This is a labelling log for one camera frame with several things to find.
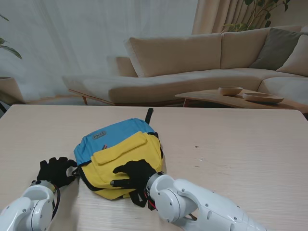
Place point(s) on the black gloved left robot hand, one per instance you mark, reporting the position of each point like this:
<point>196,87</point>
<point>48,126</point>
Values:
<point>55,170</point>

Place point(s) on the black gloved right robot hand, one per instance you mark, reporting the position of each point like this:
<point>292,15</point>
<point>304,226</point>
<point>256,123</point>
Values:
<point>139,173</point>

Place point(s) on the blue and yellow school bag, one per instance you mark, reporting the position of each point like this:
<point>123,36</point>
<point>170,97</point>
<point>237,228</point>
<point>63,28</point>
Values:
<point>120,144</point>

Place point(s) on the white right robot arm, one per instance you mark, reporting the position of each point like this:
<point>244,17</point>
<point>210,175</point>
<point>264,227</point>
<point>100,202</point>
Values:
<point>192,199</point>

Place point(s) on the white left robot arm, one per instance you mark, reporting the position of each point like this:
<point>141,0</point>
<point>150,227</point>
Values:
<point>26,209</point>

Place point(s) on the beige plant pot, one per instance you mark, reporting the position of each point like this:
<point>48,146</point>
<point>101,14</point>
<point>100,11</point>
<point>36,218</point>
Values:
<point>9,90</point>

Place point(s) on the low wooden coffee table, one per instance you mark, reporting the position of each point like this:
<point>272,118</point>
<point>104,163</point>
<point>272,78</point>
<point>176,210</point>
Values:
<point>216,98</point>

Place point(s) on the beige corner sofa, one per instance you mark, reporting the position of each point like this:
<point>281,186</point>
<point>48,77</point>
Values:
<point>180,72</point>

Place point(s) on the small deep wooden bowl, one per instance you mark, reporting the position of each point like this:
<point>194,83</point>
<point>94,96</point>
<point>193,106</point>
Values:
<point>230,91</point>

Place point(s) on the green plant with long leaves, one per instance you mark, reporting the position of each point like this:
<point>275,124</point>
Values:
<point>12,51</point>

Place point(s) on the white sheer curtain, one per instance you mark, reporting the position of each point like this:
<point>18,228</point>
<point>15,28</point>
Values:
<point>84,36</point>

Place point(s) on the wide shallow wooden dish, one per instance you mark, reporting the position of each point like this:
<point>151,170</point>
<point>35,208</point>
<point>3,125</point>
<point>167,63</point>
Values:
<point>262,98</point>

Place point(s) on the beige pleated curtain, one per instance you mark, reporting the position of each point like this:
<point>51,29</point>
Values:
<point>211,16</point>

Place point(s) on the grey sofa cushion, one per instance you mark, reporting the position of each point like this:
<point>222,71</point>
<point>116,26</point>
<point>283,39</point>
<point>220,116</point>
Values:
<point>276,50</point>

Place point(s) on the beige sofa cushion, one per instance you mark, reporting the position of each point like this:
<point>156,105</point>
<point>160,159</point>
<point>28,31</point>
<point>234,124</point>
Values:
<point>297,62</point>

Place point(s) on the tall green leafy plant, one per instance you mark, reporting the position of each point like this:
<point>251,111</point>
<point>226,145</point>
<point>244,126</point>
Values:
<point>262,9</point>

